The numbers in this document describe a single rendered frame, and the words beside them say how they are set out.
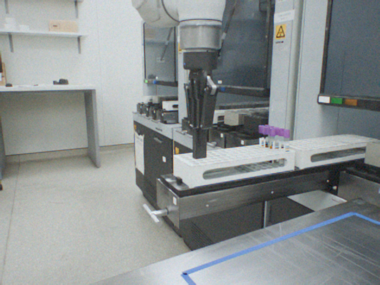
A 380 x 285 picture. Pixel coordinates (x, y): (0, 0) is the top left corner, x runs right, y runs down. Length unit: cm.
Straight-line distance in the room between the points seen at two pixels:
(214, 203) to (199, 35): 35
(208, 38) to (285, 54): 55
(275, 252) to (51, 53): 385
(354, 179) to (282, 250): 45
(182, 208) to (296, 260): 29
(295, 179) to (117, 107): 359
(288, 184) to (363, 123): 48
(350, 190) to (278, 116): 42
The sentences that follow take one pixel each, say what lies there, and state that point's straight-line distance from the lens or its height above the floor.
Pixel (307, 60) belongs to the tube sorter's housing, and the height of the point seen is 109.
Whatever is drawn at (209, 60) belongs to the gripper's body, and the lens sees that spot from 68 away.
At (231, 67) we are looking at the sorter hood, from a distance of 143.
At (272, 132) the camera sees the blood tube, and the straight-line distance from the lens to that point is 83.
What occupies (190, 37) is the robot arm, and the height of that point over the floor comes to 113.
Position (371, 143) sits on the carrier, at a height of 88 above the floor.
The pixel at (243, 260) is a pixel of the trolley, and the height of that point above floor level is 82.
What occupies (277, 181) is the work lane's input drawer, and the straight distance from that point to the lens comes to 80.
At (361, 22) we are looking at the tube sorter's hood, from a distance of 98.
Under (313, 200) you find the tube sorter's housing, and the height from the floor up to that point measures 69.
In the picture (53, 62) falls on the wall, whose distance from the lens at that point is 414.
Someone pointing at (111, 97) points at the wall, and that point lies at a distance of 423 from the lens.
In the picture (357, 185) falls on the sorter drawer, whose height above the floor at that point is 79.
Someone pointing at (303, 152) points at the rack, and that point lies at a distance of 86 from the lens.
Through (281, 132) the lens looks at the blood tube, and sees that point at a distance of 84.
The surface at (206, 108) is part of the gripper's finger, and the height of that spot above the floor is 99.
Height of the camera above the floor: 106
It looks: 13 degrees down
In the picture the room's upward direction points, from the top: straight up
